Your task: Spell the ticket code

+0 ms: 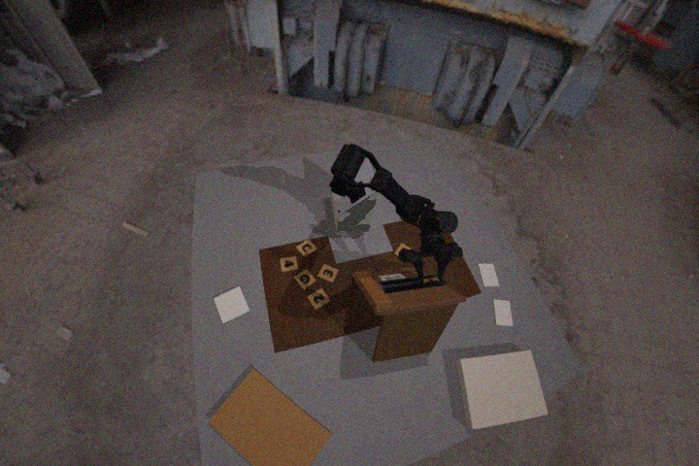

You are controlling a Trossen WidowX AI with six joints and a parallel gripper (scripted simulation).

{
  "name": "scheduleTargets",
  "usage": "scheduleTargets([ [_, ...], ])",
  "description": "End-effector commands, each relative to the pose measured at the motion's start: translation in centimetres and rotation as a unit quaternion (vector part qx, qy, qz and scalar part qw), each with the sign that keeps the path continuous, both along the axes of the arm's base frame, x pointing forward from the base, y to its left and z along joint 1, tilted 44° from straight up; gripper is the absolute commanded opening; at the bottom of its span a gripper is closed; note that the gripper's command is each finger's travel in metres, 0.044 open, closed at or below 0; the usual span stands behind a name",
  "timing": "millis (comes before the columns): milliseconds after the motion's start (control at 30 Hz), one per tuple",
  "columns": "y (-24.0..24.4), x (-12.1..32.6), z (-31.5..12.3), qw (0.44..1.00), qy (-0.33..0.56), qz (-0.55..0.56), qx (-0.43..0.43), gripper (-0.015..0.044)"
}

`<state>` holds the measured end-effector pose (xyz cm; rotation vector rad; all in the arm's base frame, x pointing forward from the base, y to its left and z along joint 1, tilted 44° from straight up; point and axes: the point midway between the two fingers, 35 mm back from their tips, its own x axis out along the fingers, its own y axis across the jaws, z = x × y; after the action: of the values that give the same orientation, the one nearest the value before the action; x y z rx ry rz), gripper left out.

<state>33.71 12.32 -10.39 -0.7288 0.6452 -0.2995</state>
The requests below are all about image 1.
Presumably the white paper ticket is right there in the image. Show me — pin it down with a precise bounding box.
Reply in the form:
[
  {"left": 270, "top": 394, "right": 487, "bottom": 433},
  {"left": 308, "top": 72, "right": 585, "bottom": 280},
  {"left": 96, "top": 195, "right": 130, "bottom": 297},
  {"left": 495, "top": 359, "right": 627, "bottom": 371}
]
[{"left": 379, "top": 273, "right": 406, "bottom": 281}]

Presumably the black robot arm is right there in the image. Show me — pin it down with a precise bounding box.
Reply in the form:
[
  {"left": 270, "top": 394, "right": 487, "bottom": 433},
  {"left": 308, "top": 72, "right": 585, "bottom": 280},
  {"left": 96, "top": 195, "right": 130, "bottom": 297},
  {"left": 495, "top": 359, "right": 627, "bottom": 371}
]
[{"left": 329, "top": 144, "right": 458, "bottom": 261}]

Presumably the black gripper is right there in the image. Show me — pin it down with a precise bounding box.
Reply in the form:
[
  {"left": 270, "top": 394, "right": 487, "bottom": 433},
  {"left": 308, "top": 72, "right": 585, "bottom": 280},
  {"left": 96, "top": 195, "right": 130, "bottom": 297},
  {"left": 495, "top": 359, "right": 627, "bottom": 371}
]
[{"left": 398, "top": 230, "right": 463, "bottom": 283}]

